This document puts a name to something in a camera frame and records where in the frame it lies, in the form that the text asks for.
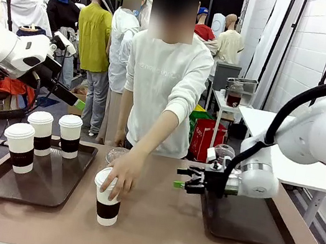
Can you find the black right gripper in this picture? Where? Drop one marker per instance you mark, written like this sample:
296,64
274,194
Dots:
215,182

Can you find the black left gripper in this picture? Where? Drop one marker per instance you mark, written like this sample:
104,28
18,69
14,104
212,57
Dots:
62,91

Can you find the white coffee cup dark sleeve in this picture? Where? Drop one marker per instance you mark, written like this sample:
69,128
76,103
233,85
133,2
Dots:
20,141
106,213
69,131
40,125

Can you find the person's left forearm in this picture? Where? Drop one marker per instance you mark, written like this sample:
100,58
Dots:
156,133

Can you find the person's right forearm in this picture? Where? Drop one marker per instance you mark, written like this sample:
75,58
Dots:
125,109

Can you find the dark brown serving tray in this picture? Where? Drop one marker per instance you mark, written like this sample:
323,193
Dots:
246,222
44,183

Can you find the person's right hand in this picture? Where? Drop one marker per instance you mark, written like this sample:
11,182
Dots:
119,139

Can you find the person's left hand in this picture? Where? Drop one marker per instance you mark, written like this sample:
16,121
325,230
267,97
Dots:
128,173

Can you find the cardboard box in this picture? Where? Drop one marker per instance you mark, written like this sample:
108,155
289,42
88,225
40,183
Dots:
73,111

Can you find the red shopping bag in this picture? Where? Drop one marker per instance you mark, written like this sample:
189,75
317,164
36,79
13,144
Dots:
205,139

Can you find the clear plastic dome-lid cup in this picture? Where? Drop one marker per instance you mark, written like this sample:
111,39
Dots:
227,154
116,154

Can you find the mannequin in yellow shirt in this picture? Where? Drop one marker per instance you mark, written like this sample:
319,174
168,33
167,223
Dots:
92,37

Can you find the orange garment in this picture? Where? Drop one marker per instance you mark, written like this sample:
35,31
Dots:
11,87

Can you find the person in green bucket hat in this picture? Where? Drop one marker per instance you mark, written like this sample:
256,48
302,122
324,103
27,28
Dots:
120,41

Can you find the small white side table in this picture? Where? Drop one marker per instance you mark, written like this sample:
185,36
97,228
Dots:
218,97

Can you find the glass jar with dark liquid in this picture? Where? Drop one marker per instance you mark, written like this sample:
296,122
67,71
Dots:
234,99

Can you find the person in white sweatshirt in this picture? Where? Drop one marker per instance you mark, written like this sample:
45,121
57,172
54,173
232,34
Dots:
165,75

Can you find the mannequin in black sweater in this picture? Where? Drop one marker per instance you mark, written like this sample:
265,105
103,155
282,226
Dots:
59,12

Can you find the grey bin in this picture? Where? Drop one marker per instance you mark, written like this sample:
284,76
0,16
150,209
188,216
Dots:
226,76

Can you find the mannequin with black bucket hat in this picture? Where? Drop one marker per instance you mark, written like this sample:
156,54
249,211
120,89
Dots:
25,9

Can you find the mannequin in cream shirt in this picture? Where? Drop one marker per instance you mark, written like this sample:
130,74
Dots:
230,45

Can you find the mannequin in red shirt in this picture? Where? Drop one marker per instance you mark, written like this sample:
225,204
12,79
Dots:
204,31

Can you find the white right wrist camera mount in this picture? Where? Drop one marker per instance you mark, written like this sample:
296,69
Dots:
212,156

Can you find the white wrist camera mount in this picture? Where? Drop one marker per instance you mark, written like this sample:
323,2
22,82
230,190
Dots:
65,41
212,156

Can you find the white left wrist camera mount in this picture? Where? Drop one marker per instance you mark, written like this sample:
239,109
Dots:
65,41

